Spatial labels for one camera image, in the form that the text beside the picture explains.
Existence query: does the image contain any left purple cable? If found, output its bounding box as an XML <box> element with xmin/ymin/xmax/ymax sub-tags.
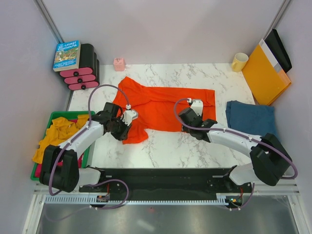
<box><xmin>44</xmin><ymin>84</ymin><xmax>134</xmax><ymax>222</ymax></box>

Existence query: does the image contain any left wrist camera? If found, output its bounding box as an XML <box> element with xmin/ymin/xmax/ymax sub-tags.
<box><xmin>122</xmin><ymin>110</ymin><xmax>138</xmax><ymax>125</ymax></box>

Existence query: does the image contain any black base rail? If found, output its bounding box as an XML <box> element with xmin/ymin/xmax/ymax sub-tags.
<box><xmin>79</xmin><ymin>168</ymin><xmax>251</xmax><ymax>200</ymax></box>

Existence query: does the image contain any magenta t-shirt in bin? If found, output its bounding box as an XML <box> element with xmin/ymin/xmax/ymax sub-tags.
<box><xmin>34</xmin><ymin>114</ymin><xmax>87</xmax><ymax>178</ymax></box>

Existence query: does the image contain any white grey folder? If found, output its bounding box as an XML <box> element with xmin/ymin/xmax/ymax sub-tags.
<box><xmin>259</xmin><ymin>39</ymin><xmax>282</xmax><ymax>73</ymax></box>

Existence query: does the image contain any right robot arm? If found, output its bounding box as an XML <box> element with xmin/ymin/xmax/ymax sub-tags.
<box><xmin>178</xmin><ymin>108</ymin><xmax>292</xmax><ymax>192</ymax></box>

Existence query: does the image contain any grey slotted cable duct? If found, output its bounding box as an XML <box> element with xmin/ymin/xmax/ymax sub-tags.
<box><xmin>44</xmin><ymin>193</ymin><xmax>228</xmax><ymax>206</ymax></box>

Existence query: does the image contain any left aluminium frame post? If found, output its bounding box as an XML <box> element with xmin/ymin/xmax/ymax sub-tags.
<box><xmin>34</xmin><ymin>0</ymin><xmax>64</xmax><ymax>43</ymax></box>

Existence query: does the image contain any black folder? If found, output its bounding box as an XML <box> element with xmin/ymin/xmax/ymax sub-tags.
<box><xmin>264</xmin><ymin>29</ymin><xmax>292</xmax><ymax>73</ymax></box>

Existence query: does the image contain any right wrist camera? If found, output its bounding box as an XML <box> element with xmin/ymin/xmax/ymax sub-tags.
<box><xmin>191</xmin><ymin>99</ymin><xmax>204</xmax><ymax>117</ymax></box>

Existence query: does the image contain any blue treehouse paperback book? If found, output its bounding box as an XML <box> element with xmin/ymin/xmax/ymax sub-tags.
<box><xmin>53</xmin><ymin>40</ymin><xmax>81</xmax><ymax>72</ymax></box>

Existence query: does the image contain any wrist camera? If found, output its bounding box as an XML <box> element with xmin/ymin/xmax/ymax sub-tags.
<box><xmin>122</xmin><ymin>110</ymin><xmax>138</xmax><ymax>125</ymax></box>
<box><xmin>191</xmin><ymin>99</ymin><xmax>204</xmax><ymax>117</ymax></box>

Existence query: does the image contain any aluminium frame post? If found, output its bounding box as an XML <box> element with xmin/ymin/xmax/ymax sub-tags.
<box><xmin>267</xmin><ymin>0</ymin><xmax>292</xmax><ymax>33</ymax></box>
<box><xmin>34</xmin><ymin>0</ymin><xmax>64</xmax><ymax>43</ymax></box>

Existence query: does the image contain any orange folder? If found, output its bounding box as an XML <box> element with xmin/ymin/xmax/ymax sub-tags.
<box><xmin>242</xmin><ymin>44</ymin><xmax>292</xmax><ymax>105</ymax></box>

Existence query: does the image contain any orange t-shirt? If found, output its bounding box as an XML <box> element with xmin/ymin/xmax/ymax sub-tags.
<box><xmin>118</xmin><ymin>77</ymin><xmax>216</xmax><ymax>144</ymax></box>

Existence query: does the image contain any yellow t-shirt in bin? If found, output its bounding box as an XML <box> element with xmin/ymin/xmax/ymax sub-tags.
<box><xmin>32</xmin><ymin>115</ymin><xmax>89</xmax><ymax>164</ymax></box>

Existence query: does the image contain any right aluminium frame post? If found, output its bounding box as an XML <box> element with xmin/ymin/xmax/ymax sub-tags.
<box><xmin>267</xmin><ymin>0</ymin><xmax>292</xmax><ymax>33</ymax></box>

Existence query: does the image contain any yellow mug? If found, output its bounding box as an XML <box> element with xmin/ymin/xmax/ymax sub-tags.
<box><xmin>231</xmin><ymin>52</ymin><xmax>249</xmax><ymax>72</ymax></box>

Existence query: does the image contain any small pink box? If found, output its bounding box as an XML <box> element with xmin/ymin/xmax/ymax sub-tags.
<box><xmin>113</xmin><ymin>58</ymin><xmax>125</xmax><ymax>72</ymax></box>

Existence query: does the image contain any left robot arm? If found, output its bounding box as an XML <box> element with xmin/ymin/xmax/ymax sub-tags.
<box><xmin>39</xmin><ymin>102</ymin><xmax>138</xmax><ymax>196</ymax></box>

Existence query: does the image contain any folded blue t-shirt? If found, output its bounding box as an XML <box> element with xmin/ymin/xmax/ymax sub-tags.
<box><xmin>225</xmin><ymin>100</ymin><xmax>280</xmax><ymax>139</ymax></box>

